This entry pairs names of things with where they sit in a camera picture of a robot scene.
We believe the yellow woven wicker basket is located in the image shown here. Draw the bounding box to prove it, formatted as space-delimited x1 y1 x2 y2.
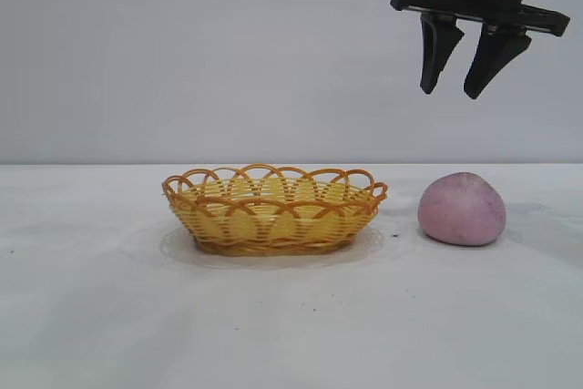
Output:
161 162 389 257

